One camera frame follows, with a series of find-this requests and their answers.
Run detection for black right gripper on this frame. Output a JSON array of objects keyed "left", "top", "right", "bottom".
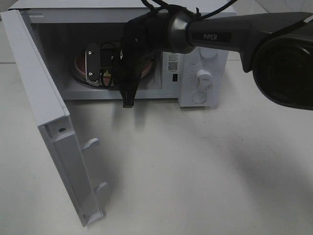
[{"left": 100, "top": 47, "right": 152, "bottom": 108}]

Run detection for pink round plate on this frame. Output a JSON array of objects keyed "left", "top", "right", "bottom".
[{"left": 73, "top": 50, "right": 155, "bottom": 81}]

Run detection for round white door button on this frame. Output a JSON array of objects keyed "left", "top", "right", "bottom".
[{"left": 192, "top": 92, "right": 207, "bottom": 104}]

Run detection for white timer knob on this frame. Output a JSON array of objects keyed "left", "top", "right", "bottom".
[{"left": 196, "top": 69, "right": 212, "bottom": 88}]

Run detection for white microwave door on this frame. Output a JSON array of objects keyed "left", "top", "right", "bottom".
[{"left": 1, "top": 10, "right": 105, "bottom": 227}]

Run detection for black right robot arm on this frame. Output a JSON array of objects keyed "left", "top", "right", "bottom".
[{"left": 112, "top": 10, "right": 313, "bottom": 110}]

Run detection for glass microwave turntable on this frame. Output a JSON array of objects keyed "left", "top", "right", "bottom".
[{"left": 72, "top": 68, "right": 155, "bottom": 91}]

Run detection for white warning label sticker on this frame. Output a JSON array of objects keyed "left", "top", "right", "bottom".
[{"left": 167, "top": 52, "right": 180, "bottom": 72}]

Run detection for upper white power knob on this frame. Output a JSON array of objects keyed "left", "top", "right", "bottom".
[{"left": 199, "top": 47, "right": 218, "bottom": 59}]

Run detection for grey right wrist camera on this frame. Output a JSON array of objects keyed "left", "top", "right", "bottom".
[{"left": 85, "top": 43, "right": 101, "bottom": 87}]

